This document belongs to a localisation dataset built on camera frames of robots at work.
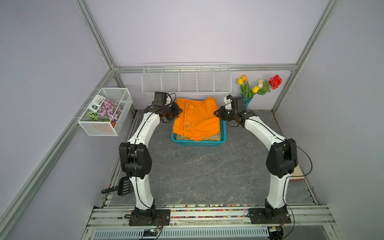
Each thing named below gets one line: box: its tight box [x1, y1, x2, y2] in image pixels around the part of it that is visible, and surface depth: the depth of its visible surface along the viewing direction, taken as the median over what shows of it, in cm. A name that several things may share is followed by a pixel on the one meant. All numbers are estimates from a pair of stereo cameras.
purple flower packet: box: [86, 94, 124, 122], surface depth 75 cm
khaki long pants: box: [176, 132, 221, 141], surface depth 93 cm
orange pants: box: [173, 96, 221, 141], surface depth 91 cm
